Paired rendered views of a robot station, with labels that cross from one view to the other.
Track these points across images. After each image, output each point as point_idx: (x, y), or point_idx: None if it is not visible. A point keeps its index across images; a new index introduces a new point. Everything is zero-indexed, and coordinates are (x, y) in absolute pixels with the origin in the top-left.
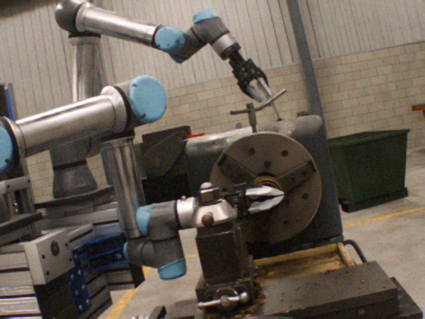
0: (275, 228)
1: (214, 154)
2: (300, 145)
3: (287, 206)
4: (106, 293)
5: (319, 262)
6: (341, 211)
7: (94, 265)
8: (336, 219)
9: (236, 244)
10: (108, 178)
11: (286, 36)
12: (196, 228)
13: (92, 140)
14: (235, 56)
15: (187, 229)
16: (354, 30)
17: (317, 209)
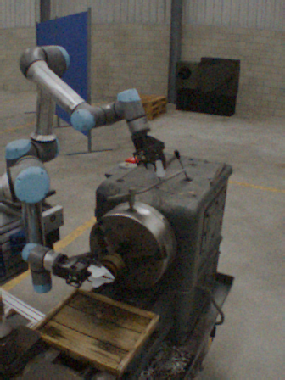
0: (125, 279)
1: (113, 202)
2: (154, 237)
3: (136, 270)
4: (24, 264)
5: (131, 326)
6: None
7: (15, 248)
8: (187, 281)
9: (1, 350)
10: (170, 80)
11: None
12: (209, 146)
13: (41, 156)
14: (140, 140)
15: (203, 145)
16: None
17: (174, 268)
